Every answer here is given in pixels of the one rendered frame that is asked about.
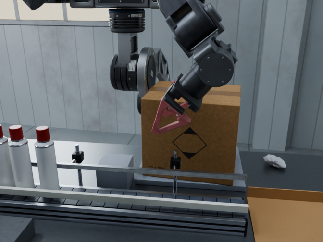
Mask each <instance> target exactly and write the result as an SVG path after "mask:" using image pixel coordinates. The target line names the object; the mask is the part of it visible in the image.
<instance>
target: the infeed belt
mask: <svg viewBox="0 0 323 242"><path fill-rule="evenodd" d="M35 189H41V187H40V185H35ZM60 191H72V192H85V193H99V194H117V195H130V196H143V197H157V198H170V199H182V200H195V201H208V202H221V203H234V204H245V203H244V200H240V199H227V198H217V199H216V198H214V197H201V196H187V195H174V194H155V193H150V194H149V193H142V192H137V193H136V192H129V191H125V192H124V191H115V190H112V191H111V190H102V189H99V190H98V189H89V188H87V189H86V188H74V187H61V186H60ZM0 200H13V201H25V202H37V203H49V204H61V205H74V206H91V207H103V208H115V209H127V210H139V211H152V212H164V213H176V214H188V215H200V216H212V217H225V218H242V219H247V214H246V213H238V212H226V211H213V210H201V209H188V208H176V207H163V206H146V205H133V204H120V203H108V202H96V201H83V200H71V199H58V198H45V197H33V196H18V195H8V194H6V195H1V194H0Z"/></svg>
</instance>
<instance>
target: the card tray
mask: <svg viewBox="0 0 323 242"><path fill-rule="evenodd" d="M247 202H248V206H249V213H250V219H251V223H252V228H253V234H254V239H255V242H323V192H320V191H305V190H291V189H277V188H263V187H248V190H247Z"/></svg>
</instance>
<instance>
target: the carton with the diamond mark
mask: <svg viewBox="0 0 323 242"><path fill-rule="evenodd" d="M171 83H172V81H158V82H157V83H156V84H155V85H154V86H153V87H152V88H151V89H150V90H149V91H148V92H147V93H146V94H145V95H144V96H143V97H142V98H141V132H142V167H143V168H155V169H171V168H170V160H171V157H172V156H174V150H178V157H181V162H182V164H181V167H180V169H179V170H192V171H208V172H223V173H234V172H235V161H236V146H237V135H238V125H239V114H240V98H241V86H240V85H223V86H221V87H212V88H211V89H210V90H209V92H208V93H207V94H206V95H205V96H204V97H203V100H202V104H201V108H200V109H199V110H198V111H197V112H196V113H194V112H193V111H192V110H191V109H190V108H189V107H187V108H185V111H184V113H185V114H186V115H187V116H188V117H189V118H190V119H191V123H190V124H188V125H185V126H182V127H179V128H176V129H172V130H169V131H167V132H164V133H161V134H159V135H156V134H155V133H153V132H152V127H153V125H154V121H155V118H156V115H157V112H158V108H159V105H160V102H161V99H162V98H163V96H164V95H165V93H166V92H167V90H168V89H169V87H170V86H171ZM175 121H177V118H176V117H175V116H174V115H170V116H168V117H164V116H163V115H162V117H161V121H160V124H159V128H162V127H164V126H166V125H169V124H171V123H173V122H175ZM143 175H145V176H153V177H162V178H170V179H173V178H174V176H171V175H156V174H143ZM177 179H178V180H186V181H194V182H206V183H214V184H222V185H230V186H233V183H234V180H229V179H215V178H200V177H185V176H177Z"/></svg>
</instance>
